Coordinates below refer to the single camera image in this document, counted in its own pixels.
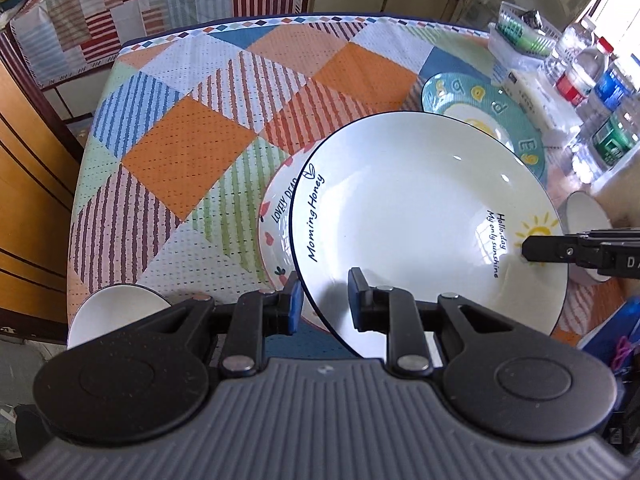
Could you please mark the white plate with pink hearts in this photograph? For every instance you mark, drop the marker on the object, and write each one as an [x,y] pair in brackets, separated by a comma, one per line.
[275,230]

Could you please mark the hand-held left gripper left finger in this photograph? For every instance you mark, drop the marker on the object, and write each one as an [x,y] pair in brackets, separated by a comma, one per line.
[294,305]

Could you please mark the white plate with blue rim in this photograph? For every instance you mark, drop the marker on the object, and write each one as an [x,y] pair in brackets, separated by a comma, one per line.
[410,210]

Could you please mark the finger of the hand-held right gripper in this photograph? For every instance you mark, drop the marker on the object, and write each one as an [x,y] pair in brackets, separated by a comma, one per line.
[547,250]

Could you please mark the blue bag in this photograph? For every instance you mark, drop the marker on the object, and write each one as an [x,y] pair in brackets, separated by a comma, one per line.
[615,340]

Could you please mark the green label water bottle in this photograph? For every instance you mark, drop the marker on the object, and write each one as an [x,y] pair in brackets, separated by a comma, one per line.
[612,142]

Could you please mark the striped patchwork counter cloth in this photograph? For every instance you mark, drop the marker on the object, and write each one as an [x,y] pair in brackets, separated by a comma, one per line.
[125,5]

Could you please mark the teal plate with yellow letters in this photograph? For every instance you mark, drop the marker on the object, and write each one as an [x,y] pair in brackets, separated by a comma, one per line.
[450,92]

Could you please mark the wooden cabinet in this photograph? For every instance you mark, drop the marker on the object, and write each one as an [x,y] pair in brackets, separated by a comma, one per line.
[25,200]

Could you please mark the blue label water bottle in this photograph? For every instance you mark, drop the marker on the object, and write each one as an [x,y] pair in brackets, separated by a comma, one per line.
[612,87]

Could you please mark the clear plastic basket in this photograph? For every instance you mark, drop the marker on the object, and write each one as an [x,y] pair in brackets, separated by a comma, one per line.
[525,30]

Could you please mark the red label water bottle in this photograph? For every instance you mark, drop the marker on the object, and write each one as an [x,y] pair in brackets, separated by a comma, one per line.
[577,82]

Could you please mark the white bowl dark ribbed outside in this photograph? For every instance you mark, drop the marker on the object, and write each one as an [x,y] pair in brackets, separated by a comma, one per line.
[585,215]
[115,310]

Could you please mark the clear water bottle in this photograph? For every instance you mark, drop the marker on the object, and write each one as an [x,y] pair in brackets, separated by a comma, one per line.
[570,42]

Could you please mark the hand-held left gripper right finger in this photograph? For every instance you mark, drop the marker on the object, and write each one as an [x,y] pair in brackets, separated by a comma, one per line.
[356,300]

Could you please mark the white tissue pack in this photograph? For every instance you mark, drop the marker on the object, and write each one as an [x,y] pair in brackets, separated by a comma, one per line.
[532,97]

